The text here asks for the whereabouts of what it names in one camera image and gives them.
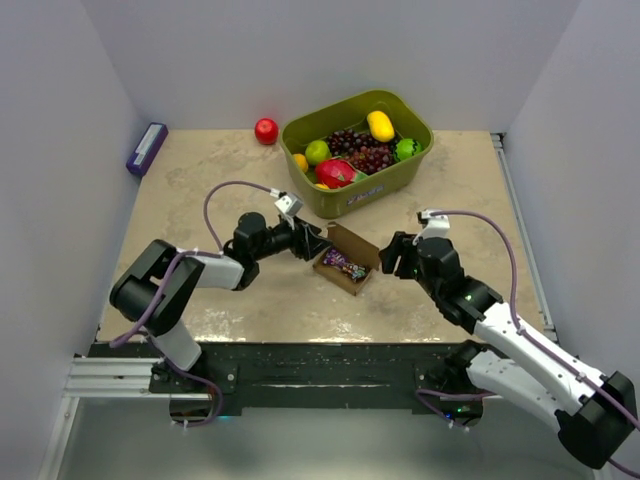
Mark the purple candy bar wrapper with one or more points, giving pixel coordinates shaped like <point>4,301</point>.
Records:
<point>337,260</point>

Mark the red apple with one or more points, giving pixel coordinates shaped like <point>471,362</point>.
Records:
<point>266,131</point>

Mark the small orange fruit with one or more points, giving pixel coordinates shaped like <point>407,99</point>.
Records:
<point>302,162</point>

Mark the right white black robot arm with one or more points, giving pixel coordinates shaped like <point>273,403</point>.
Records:
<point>592,413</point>

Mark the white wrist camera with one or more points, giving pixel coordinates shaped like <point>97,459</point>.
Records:
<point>288,204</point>
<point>434,225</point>

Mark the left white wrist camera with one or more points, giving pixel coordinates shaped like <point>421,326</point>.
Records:
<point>288,204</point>

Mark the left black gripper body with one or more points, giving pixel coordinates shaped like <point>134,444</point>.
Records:
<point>298,247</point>

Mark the yellow mango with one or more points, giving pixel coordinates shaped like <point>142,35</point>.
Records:
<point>380,126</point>

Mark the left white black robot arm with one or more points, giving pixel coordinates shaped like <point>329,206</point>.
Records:
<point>155,290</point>

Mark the green lime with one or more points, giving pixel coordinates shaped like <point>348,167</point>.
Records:
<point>317,152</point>

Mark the purple white rectangular box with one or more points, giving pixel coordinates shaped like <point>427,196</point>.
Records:
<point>148,146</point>

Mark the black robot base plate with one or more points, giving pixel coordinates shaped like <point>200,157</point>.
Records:
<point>402,376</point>

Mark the dark purple grape bunch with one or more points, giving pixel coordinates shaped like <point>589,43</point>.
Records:
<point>361,150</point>

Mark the red dragon fruit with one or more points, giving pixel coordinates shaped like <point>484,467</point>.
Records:
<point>335,173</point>

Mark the brown cardboard paper box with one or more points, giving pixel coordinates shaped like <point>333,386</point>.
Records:
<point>357,249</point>

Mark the olive green plastic bin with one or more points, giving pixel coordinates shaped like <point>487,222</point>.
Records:
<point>351,113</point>

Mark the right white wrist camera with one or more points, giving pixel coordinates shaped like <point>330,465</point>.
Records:
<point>434,225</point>

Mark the small green watermelon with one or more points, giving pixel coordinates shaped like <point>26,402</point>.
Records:
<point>406,148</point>

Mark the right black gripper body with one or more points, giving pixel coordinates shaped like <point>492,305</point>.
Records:
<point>407,265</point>

